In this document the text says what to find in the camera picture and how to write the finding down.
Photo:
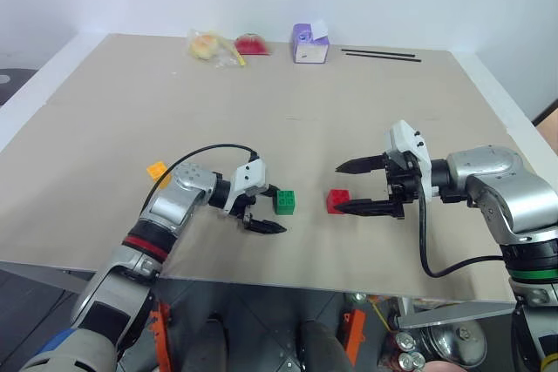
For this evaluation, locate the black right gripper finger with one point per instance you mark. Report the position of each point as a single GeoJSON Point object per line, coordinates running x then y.
{"type": "Point", "coordinates": [362, 165]}
{"type": "Point", "coordinates": [370, 207]}

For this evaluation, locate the green toy brick cube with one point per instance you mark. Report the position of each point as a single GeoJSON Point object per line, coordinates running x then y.
{"type": "Point", "coordinates": [285, 203]}

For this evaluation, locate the red toy brick cube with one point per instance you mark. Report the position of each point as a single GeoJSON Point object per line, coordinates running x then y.
{"type": "Point", "coordinates": [336, 198]}

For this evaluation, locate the thin black stick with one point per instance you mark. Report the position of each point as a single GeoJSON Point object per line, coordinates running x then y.
{"type": "Point", "coordinates": [383, 57]}
{"type": "Point", "coordinates": [377, 53]}

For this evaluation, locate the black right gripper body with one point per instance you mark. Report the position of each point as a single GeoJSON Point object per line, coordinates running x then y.
{"type": "Point", "coordinates": [401, 180]}

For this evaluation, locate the yellow fruit in plastic bag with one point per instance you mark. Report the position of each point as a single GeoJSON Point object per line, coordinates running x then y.
{"type": "Point", "coordinates": [205, 45]}

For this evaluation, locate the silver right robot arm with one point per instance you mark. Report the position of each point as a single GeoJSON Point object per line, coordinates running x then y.
{"type": "Point", "coordinates": [501, 180]}

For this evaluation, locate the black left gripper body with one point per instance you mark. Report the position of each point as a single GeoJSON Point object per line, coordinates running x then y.
{"type": "Point", "coordinates": [245, 207]}

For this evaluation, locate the red fruit in plastic bag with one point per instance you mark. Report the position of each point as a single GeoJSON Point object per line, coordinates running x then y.
{"type": "Point", "coordinates": [252, 44]}

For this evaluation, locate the purple white tissue box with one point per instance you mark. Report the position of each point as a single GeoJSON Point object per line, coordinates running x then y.
{"type": "Point", "coordinates": [309, 47]}

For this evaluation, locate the brown wooden furniture piece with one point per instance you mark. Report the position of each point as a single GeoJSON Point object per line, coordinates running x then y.
{"type": "Point", "coordinates": [548, 123]}

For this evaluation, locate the silver metal table bracket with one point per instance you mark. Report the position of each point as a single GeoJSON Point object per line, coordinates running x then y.
{"type": "Point", "coordinates": [453, 314]}

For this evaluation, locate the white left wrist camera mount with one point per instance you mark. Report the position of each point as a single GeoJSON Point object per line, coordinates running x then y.
{"type": "Point", "coordinates": [250, 176]}

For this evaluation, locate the orange toy brick cube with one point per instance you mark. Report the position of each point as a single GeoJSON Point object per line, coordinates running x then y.
{"type": "Point", "coordinates": [156, 170]}

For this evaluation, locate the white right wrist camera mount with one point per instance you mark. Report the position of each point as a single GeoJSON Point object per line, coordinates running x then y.
{"type": "Point", "coordinates": [407, 145]}

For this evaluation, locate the orange clamp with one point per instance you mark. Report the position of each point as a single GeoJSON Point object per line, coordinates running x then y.
{"type": "Point", "coordinates": [355, 330]}
{"type": "Point", "coordinates": [161, 337]}

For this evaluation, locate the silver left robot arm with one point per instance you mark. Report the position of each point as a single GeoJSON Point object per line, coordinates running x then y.
{"type": "Point", "coordinates": [174, 202]}

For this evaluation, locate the shiny round metal part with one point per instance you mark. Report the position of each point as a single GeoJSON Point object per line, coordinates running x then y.
{"type": "Point", "coordinates": [457, 341]}

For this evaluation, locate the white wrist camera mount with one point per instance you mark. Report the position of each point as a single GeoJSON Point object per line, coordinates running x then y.
{"type": "Point", "coordinates": [407, 145]}
{"type": "Point", "coordinates": [250, 176]}

